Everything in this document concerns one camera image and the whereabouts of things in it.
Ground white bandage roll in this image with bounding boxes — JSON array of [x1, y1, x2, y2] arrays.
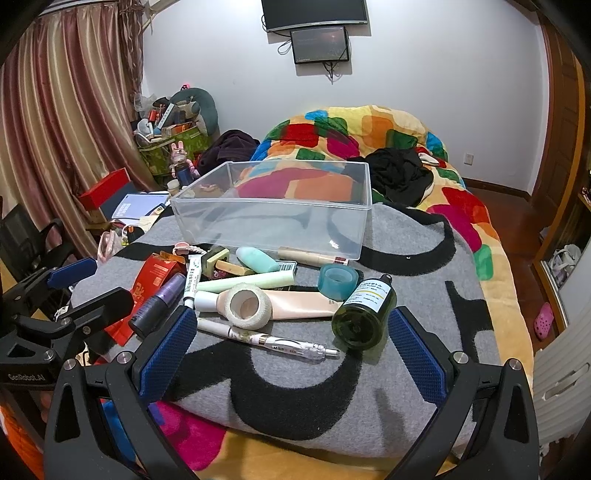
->
[[216, 283, 273, 330]]

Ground mint green bottle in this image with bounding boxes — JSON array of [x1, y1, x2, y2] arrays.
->
[[235, 246, 280, 274]]

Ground striped brown curtain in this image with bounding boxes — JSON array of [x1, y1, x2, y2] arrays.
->
[[1, 1, 156, 256]]

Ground white ointment tube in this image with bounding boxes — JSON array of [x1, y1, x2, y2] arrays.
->
[[182, 254, 202, 309]]

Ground green storage bag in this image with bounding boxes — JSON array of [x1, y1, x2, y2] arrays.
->
[[138, 127, 213, 177]]

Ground clear plastic storage box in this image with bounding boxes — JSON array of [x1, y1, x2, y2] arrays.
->
[[171, 159, 373, 260]]

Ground pink bunny toy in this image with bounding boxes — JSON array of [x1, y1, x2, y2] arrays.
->
[[169, 141, 199, 186]]

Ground pale green stick tube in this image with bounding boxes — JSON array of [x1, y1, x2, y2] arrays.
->
[[197, 270, 296, 293]]

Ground dark purple clothes pile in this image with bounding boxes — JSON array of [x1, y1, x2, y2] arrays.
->
[[197, 129, 260, 175]]

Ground colourful patchwork duvet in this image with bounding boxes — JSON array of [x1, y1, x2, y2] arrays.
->
[[0, 104, 535, 480]]

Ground blue white booklet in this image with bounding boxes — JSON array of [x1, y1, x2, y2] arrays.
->
[[111, 192, 169, 220]]

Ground small wall monitor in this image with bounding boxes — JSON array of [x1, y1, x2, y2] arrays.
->
[[290, 26, 349, 65]]

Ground blue Max staples box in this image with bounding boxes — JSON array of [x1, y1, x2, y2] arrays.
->
[[277, 261, 297, 272]]

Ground white decorated pen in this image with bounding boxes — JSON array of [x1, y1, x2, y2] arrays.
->
[[197, 318, 339, 361]]

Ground red box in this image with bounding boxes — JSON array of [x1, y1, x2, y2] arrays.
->
[[78, 168, 131, 211]]

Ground large tan eraser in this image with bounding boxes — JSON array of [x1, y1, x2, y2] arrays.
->
[[215, 260, 254, 276]]

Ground wooden shelf cabinet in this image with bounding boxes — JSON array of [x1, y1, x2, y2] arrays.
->
[[531, 21, 590, 332]]

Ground beige tube red band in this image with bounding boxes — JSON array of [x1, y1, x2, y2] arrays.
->
[[277, 247, 349, 267]]

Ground pink croc shoe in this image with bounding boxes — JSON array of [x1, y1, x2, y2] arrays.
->
[[533, 302, 554, 341]]

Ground purple spray bottle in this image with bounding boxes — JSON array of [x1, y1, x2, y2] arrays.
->
[[128, 273, 185, 339]]

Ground red packet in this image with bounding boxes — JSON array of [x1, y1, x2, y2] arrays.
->
[[105, 251, 185, 346]]

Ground black clothes pile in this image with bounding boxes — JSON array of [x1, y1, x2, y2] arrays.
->
[[349, 147, 434, 207]]

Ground grey black blanket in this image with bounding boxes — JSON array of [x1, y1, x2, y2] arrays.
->
[[71, 202, 502, 460]]

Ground teal tape roll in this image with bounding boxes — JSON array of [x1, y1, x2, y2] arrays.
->
[[318, 264, 359, 302]]

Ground dark green glass bottle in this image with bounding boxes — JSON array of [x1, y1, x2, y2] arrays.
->
[[332, 274, 397, 351]]

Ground wall television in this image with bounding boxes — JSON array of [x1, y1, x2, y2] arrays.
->
[[262, 0, 369, 31]]

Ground beige cosmetic tube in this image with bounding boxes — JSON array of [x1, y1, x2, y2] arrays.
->
[[194, 290, 342, 320]]

